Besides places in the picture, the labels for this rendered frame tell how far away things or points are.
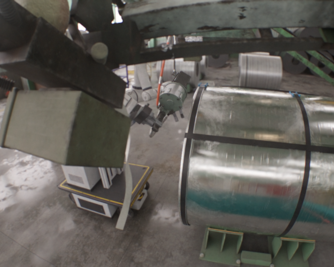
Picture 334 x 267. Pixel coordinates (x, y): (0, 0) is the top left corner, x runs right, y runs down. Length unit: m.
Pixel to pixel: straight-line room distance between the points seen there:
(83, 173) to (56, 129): 1.76
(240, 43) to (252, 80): 5.71
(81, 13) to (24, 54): 0.20
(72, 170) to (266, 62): 5.75
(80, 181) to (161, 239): 1.00
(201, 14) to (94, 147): 0.38
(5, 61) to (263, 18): 0.55
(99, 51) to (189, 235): 1.88
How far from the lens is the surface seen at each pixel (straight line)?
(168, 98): 1.16
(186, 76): 1.29
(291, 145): 1.19
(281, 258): 2.08
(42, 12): 0.42
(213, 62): 12.55
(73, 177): 2.23
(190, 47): 0.55
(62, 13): 0.43
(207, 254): 1.94
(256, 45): 0.61
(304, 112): 1.35
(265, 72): 6.28
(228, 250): 1.99
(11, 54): 0.37
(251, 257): 1.93
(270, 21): 0.56
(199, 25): 0.53
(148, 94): 1.72
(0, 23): 0.35
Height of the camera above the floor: 1.70
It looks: 24 degrees down
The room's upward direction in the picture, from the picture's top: 1 degrees counter-clockwise
